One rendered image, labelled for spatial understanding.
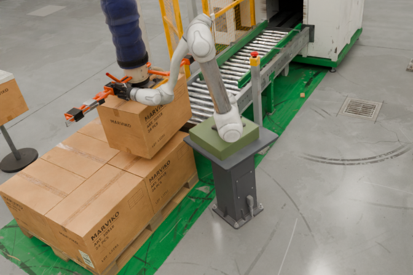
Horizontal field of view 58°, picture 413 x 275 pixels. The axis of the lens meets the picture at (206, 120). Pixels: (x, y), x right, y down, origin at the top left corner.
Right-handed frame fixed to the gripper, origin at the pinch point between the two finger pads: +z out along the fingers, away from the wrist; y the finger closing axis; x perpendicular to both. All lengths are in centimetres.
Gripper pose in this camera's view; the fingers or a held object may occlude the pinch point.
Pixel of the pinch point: (112, 88)
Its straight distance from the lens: 266.1
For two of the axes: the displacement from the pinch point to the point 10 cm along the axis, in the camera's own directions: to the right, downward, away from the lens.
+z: -8.3, -2.1, 5.1
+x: 5.4, -5.3, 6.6
